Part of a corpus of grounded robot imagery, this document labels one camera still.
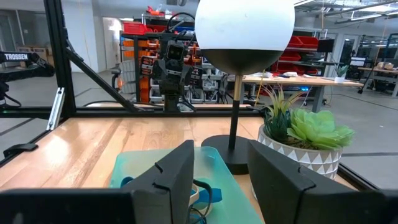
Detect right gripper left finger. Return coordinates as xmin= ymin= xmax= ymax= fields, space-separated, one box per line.
xmin=122 ymin=139 xmax=196 ymax=224

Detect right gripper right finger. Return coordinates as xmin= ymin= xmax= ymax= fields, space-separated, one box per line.
xmin=247 ymin=139 xmax=358 ymax=224

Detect beige rubber band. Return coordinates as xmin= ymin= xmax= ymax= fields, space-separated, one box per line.
xmin=188 ymin=182 xmax=201 ymax=216

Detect blue tray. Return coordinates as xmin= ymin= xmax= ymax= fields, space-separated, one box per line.
xmin=119 ymin=175 xmax=223 ymax=207

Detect dark brown rubber band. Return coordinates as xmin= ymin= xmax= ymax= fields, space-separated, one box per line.
xmin=186 ymin=179 xmax=215 ymax=224

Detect teal plastic bin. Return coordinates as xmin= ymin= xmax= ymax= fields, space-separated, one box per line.
xmin=108 ymin=145 xmax=265 ymax=224

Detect shelf with orange bins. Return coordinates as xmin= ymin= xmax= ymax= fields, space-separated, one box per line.
xmin=119 ymin=4 xmax=203 ymax=104

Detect succulents in patterned white pot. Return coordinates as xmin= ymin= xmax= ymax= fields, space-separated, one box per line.
xmin=256 ymin=83 xmax=357 ymax=200

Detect white globe table lamp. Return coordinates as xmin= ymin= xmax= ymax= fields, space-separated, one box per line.
xmin=194 ymin=0 xmax=296 ymax=175

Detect wooden work table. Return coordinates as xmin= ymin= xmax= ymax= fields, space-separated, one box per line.
xmin=228 ymin=72 xmax=364 ymax=113
xmin=357 ymin=60 xmax=398 ymax=97

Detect small potted plant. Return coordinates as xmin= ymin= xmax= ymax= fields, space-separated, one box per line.
xmin=333 ymin=63 xmax=351 ymax=84

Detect shelf with red bins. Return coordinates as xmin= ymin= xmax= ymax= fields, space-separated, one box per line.
xmin=270 ymin=34 xmax=321 ymax=76

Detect black table edge clip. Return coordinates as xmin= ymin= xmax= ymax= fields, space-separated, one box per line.
xmin=2 ymin=142 xmax=39 ymax=159

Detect black monitor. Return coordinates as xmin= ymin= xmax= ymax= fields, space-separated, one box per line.
xmin=316 ymin=38 xmax=336 ymax=54

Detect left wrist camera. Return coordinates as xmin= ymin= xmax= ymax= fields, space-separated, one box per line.
xmin=167 ymin=40 xmax=187 ymax=62

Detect silver metal bracket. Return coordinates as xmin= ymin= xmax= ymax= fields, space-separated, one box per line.
xmin=45 ymin=86 xmax=66 ymax=131

